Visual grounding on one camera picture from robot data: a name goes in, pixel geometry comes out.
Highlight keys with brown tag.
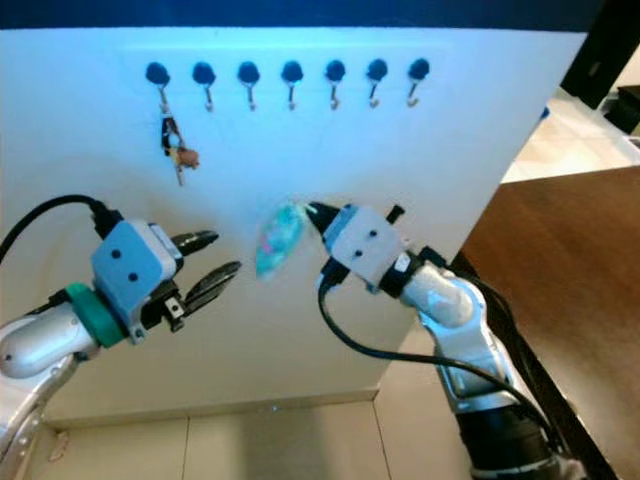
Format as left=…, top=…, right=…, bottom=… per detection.
left=160, top=115, right=201, bottom=188

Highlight black knob metal hook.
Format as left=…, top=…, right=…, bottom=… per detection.
left=237, top=61, right=260, bottom=110
left=281, top=60, right=304, bottom=110
left=192, top=62, right=216, bottom=111
left=325, top=60, right=348, bottom=109
left=146, top=62, right=170, bottom=113
left=367, top=59, right=390, bottom=108
left=406, top=58, right=431, bottom=107

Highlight white hook rack plate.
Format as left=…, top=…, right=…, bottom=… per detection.
left=125, top=44, right=446, bottom=109

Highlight keys with teal plush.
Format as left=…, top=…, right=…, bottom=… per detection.
left=253, top=200, right=310, bottom=282

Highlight dark wooden table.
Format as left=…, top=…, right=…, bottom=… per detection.
left=455, top=175, right=640, bottom=480

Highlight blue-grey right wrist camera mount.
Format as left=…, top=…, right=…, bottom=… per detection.
left=325, top=203, right=412, bottom=292

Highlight black furniture piece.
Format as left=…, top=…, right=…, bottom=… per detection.
left=558, top=0, right=640, bottom=136

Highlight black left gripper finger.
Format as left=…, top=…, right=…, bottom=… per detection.
left=184, top=260, right=244, bottom=313
left=171, top=230, right=222, bottom=256

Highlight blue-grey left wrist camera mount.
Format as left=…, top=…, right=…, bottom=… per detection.
left=90, top=218, right=183, bottom=347

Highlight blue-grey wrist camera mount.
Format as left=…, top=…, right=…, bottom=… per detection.
left=325, top=203, right=412, bottom=292
left=90, top=218, right=183, bottom=347

